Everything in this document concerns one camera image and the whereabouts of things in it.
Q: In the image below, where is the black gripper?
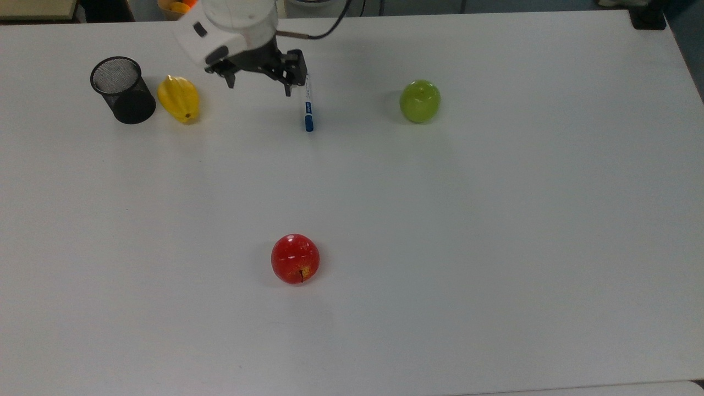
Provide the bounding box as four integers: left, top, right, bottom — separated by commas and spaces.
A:
205, 37, 307, 98

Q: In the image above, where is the blue marker pen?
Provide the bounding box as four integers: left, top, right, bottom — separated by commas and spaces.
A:
303, 74, 315, 133

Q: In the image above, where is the black mesh pen holder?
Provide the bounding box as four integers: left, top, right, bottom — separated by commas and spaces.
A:
90, 56, 157, 125

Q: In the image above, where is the yellow plastic starfruit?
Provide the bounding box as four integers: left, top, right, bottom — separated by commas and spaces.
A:
157, 75, 200, 124

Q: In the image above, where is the basket of orange fruit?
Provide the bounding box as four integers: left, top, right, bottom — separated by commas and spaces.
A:
157, 0, 199, 15

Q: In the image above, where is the green plastic apple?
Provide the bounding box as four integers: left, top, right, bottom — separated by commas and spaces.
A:
399, 80, 442, 124

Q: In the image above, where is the red plastic apple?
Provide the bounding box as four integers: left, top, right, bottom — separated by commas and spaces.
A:
271, 233, 321, 285

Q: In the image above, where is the wooden board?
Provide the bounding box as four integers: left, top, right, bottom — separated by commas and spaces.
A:
0, 0, 79, 21

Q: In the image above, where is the black table corner clamp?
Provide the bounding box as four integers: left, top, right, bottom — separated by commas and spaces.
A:
629, 4, 667, 31

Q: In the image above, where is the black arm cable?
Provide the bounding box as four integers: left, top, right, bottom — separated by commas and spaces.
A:
277, 0, 354, 41

